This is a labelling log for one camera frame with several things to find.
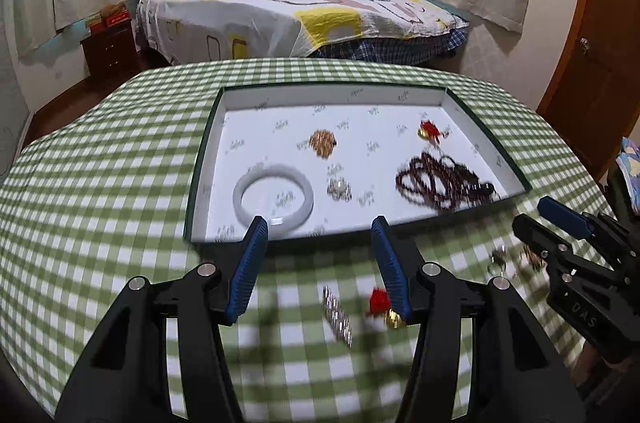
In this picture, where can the dark wooden nightstand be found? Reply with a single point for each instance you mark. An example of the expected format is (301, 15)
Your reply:
(107, 50)

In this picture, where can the red knot gold charm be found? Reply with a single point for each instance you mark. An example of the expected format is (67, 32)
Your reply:
(431, 130)

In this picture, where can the blue patterned bag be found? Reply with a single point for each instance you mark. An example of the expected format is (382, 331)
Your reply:
(631, 168)

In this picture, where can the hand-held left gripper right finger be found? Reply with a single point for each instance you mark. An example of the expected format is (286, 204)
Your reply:
(392, 273)

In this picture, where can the red flower gold charm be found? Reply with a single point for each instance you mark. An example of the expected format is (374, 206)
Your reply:
(379, 300)

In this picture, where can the red gift box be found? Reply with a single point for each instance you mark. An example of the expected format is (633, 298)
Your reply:
(119, 20)

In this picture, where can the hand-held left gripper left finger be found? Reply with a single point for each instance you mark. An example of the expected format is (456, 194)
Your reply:
(245, 273)

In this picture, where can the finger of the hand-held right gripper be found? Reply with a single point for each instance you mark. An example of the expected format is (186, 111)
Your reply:
(565, 215)
(537, 235)

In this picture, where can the yellow red box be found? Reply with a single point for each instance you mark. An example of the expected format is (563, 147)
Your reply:
(95, 24)

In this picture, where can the blue plaid bed cover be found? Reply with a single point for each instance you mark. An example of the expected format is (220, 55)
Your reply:
(390, 48)

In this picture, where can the gold filigree brooch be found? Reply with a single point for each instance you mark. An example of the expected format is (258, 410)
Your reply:
(322, 143)

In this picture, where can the small gold jewelry piece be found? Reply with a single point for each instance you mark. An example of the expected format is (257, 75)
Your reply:
(534, 259)

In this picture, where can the metal door knob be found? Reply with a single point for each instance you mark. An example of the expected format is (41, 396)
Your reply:
(584, 44)

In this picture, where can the brown wooden door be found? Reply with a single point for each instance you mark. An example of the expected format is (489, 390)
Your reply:
(600, 53)

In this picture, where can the green checked tablecloth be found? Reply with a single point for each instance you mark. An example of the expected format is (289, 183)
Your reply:
(125, 203)

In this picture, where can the pearl flower brooch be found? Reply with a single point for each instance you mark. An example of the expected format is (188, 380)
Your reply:
(339, 189)

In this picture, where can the green box tray white lining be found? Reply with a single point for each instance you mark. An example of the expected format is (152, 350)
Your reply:
(380, 163)

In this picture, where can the pale jade bangle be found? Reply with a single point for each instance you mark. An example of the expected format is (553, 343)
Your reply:
(241, 198)

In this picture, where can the brown bag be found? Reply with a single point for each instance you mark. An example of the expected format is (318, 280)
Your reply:
(112, 9)

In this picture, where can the white patterned bedsheet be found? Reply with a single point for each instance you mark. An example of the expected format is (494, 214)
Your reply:
(260, 18)

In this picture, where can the silver bar brooch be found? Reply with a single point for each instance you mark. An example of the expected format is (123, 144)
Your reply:
(337, 315)

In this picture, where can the glass sliding wardrobe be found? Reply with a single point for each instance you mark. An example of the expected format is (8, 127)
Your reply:
(12, 113)

